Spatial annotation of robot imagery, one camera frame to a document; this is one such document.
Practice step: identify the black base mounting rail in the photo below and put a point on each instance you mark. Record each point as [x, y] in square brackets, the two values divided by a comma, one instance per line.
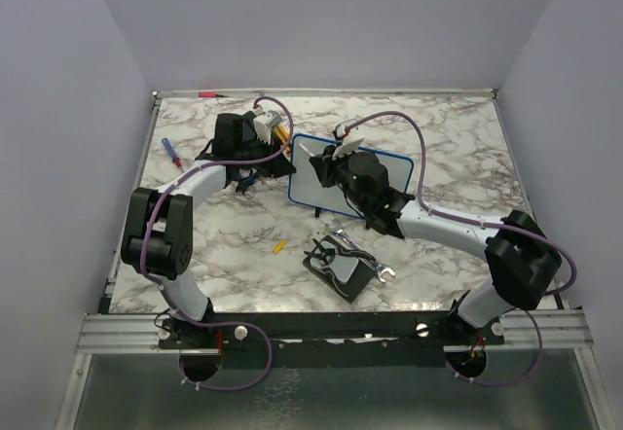
[246, 341]

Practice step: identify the yellow capped white marker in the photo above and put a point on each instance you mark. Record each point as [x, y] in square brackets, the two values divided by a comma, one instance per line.
[306, 150]

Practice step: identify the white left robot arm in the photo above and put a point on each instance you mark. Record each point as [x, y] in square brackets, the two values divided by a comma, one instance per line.
[158, 236]

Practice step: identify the blue handled cutting pliers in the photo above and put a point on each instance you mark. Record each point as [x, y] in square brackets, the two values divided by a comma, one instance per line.
[245, 179]

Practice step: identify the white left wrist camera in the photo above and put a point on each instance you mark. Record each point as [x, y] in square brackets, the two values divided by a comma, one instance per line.
[264, 125]

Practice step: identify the blue framed whiteboard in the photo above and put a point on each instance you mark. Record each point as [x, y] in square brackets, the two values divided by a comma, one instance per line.
[305, 189]

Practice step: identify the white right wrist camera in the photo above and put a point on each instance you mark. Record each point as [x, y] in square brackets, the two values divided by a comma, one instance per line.
[348, 143]

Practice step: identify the blue red screwdriver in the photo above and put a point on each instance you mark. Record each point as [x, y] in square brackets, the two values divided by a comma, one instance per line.
[172, 154]

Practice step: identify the red marker on rail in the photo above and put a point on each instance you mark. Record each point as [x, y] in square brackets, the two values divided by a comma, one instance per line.
[211, 94]

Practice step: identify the yellow pencil behind whiteboard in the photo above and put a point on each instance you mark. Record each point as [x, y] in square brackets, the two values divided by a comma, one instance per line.
[283, 136]

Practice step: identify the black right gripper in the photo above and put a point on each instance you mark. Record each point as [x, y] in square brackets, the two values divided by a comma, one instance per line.
[326, 161]

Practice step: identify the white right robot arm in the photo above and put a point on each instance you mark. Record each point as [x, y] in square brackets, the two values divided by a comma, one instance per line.
[522, 262]

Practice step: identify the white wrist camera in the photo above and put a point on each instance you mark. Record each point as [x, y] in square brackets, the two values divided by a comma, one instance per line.
[348, 143]
[264, 125]

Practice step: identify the black network switch box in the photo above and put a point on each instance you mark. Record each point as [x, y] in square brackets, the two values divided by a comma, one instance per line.
[340, 274]

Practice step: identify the yellow marker cap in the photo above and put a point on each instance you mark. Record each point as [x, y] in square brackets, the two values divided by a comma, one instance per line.
[280, 246]

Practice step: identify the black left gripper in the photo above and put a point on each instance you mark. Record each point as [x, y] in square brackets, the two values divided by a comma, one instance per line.
[276, 163]

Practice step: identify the chrome combination wrench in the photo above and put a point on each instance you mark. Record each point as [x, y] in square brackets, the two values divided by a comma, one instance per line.
[380, 269]

